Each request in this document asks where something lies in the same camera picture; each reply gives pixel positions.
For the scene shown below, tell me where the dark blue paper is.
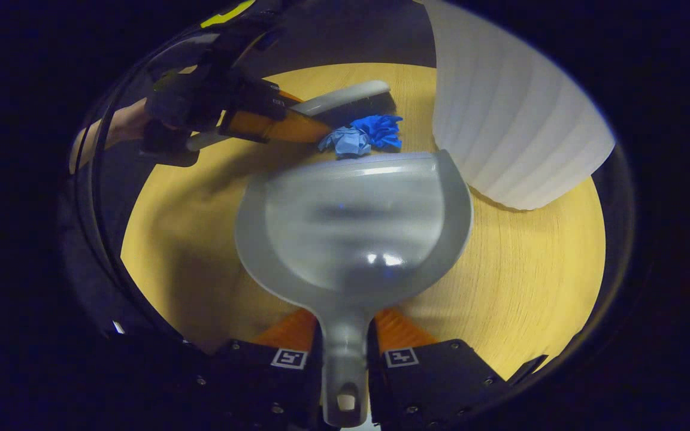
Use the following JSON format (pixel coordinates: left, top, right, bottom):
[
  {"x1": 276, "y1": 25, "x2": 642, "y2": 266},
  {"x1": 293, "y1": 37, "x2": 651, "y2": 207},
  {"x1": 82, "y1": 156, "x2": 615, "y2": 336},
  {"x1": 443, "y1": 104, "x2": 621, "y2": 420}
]
[{"x1": 351, "y1": 115, "x2": 404, "y2": 150}]

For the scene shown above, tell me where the light blue paper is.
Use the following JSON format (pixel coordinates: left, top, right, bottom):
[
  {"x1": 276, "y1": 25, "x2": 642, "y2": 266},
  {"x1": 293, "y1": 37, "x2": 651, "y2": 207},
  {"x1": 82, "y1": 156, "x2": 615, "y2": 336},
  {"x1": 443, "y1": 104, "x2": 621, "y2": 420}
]
[{"x1": 319, "y1": 126, "x2": 373, "y2": 159}]

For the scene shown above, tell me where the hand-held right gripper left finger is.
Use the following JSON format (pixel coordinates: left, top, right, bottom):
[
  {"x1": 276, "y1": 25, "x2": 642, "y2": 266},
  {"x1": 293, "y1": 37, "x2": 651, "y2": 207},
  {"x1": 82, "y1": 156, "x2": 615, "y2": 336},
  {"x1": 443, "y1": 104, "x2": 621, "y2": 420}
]
[{"x1": 186, "y1": 308, "x2": 325, "y2": 431}]

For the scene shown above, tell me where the small white broom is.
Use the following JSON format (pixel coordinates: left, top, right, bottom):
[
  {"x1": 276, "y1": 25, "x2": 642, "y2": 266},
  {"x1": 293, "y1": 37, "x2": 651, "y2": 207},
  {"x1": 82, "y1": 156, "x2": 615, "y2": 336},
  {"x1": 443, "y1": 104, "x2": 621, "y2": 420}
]
[{"x1": 186, "y1": 81, "x2": 397, "y2": 151}]

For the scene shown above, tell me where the white plastic garbage bin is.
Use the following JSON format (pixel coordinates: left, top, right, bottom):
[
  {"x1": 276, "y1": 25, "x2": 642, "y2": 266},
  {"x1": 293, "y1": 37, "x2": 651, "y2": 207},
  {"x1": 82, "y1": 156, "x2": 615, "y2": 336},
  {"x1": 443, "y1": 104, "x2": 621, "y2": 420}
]
[{"x1": 423, "y1": 0, "x2": 616, "y2": 211}]

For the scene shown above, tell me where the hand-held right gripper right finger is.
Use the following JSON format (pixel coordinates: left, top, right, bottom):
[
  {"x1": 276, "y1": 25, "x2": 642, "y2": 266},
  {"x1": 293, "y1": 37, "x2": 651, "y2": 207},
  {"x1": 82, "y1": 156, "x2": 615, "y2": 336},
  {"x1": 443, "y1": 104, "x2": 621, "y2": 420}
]
[{"x1": 368, "y1": 307, "x2": 549, "y2": 431}]

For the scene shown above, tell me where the small grey dustpan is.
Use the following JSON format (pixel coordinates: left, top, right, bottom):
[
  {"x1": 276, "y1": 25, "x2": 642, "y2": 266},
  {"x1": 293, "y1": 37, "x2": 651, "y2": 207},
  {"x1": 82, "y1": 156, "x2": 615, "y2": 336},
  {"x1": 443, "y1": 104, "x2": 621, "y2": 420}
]
[{"x1": 234, "y1": 150, "x2": 474, "y2": 429}]

